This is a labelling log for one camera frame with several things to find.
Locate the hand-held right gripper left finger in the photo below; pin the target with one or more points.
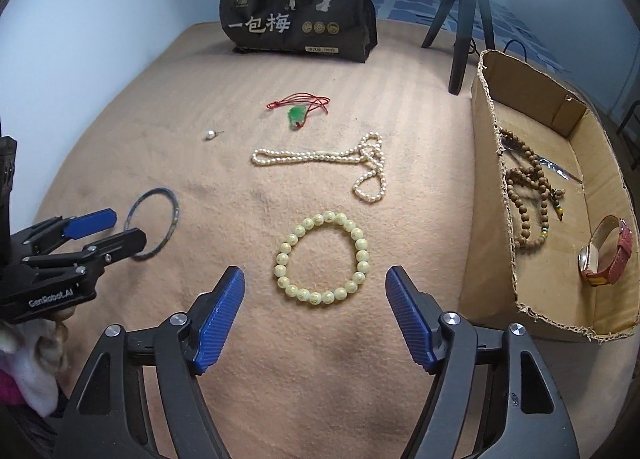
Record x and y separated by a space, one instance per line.
222 314

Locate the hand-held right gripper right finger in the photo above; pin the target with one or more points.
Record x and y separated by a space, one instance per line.
407 314

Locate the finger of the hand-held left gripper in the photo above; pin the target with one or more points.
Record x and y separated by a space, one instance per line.
122 243
92 221

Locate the dark thin bangle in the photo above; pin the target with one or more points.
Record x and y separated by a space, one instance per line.
176 219

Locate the pearl earring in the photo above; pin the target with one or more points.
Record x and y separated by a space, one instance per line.
210 135

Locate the cardboard box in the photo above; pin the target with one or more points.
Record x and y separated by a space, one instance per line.
590 139

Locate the clear plastic bag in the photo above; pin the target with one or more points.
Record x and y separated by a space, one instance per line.
557 169

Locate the black printed snack bag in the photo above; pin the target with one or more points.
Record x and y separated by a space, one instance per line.
300 4

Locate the black tripod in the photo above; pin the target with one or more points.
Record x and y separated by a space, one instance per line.
462 14

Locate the blue patterned bedsheet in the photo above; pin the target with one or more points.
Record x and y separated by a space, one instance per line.
410 4

